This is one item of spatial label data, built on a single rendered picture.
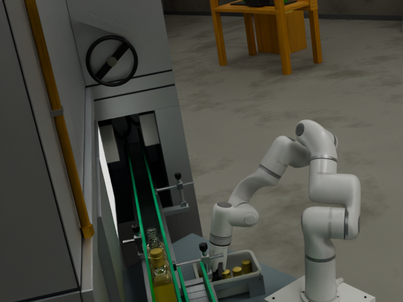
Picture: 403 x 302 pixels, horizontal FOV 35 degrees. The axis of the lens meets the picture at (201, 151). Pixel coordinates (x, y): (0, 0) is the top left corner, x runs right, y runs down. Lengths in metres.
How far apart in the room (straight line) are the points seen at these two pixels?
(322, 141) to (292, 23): 6.93
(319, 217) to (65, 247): 0.97
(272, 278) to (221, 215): 0.35
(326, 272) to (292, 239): 2.10
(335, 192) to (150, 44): 1.12
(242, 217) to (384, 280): 1.65
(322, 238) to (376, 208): 2.46
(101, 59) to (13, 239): 1.62
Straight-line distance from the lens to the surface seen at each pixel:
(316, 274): 2.05
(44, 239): 1.20
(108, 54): 2.73
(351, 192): 1.98
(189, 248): 2.64
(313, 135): 2.05
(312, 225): 1.97
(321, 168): 2.02
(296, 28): 8.98
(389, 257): 3.89
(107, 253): 1.74
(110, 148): 2.96
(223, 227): 2.17
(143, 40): 2.73
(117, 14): 2.71
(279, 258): 3.95
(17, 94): 1.11
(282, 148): 2.15
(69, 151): 1.35
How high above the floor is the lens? 2.01
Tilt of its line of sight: 20 degrees down
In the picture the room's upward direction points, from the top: 10 degrees counter-clockwise
